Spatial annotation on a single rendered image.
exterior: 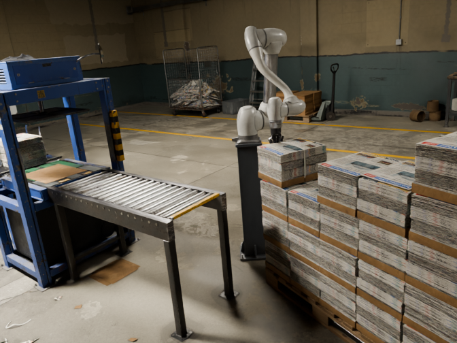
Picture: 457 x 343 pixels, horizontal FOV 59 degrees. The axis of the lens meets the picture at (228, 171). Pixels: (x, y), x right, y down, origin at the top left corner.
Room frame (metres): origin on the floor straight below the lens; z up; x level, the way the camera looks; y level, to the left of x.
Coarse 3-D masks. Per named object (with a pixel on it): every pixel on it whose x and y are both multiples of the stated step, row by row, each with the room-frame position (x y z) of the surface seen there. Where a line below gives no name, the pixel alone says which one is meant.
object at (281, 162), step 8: (272, 144) 2.71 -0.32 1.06; (280, 144) 2.71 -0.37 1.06; (264, 152) 2.61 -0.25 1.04; (272, 152) 2.52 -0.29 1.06; (280, 152) 2.49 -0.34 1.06; (288, 152) 2.48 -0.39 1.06; (296, 152) 2.49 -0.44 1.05; (264, 160) 2.63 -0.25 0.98; (272, 160) 2.54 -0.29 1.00; (280, 160) 2.44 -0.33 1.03; (288, 160) 2.46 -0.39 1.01; (296, 160) 2.50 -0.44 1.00; (264, 168) 2.63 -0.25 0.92; (272, 168) 2.54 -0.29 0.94; (280, 168) 2.46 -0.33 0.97; (288, 168) 2.47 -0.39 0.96; (296, 168) 2.50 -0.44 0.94; (272, 176) 2.54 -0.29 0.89; (280, 176) 2.46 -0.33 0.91; (288, 176) 2.47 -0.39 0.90; (296, 176) 2.50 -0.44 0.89
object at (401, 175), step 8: (408, 160) 2.11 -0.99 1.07; (384, 168) 2.00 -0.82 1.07; (392, 168) 1.99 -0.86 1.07; (400, 168) 1.98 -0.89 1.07; (408, 168) 1.97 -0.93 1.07; (368, 176) 1.89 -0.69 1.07; (376, 176) 1.89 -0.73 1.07; (384, 176) 1.88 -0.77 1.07; (392, 176) 1.87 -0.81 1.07; (400, 176) 1.86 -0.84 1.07; (408, 176) 1.85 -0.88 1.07; (392, 184) 1.76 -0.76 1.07; (400, 184) 1.75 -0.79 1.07; (408, 184) 1.75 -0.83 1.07
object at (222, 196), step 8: (104, 168) 3.38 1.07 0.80; (128, 176) 3.13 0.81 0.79; (136, 176) 3.07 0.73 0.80; (144, 176) 3.05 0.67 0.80; (168, 184) 2.83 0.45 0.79; (176, 184) 2.79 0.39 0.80; (184, 184) 2.77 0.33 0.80; (200, 192) 2.63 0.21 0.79; (208, 192) 2.58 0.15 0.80; (216, 192) 2.56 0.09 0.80; (224, 192) 2.55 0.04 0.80; (216, 200) 2.54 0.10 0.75; (224, 200) 2.53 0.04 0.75; (216, 208) 2.54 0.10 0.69; (224, 208) 2.53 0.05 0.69
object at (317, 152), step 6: (294, 138) 2.83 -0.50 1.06; (300, 138) 2.82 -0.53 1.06; (300, 144) 2.66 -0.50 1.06; (306, 144) 2.64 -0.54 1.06; (312, 144) 2.63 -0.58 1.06; (318, 144) 2.62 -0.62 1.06; (312, 150) 2.55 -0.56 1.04; (318, 150) 2.57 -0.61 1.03; (324, 150) 2.60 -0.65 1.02; (312, 156) 2.55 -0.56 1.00; (318, 156) 2.57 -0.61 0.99; (324, 156) 2.60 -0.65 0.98; (312, 162) 2.55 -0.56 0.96; (318, 162) 2.57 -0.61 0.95; (312, 168) 2.56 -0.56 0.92
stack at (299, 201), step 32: (288, 192) 2.39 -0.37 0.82; (288, 224) 2.42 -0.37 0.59; (320, 224) 2.17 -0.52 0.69; (352, 224) 1.95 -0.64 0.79; (288, 256) 2.42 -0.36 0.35; (320, 256) 2.14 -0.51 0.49; (352, 256) 1.94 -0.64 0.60; (384, 256) 1.76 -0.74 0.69; (288, 288) 2.42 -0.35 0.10; (320, 288) 2.15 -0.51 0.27; (384, 288) 1.76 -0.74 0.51; (320, 320) 2.15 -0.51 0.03; (352, 320) 1.93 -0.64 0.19; (384, 320) 1.75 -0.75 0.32
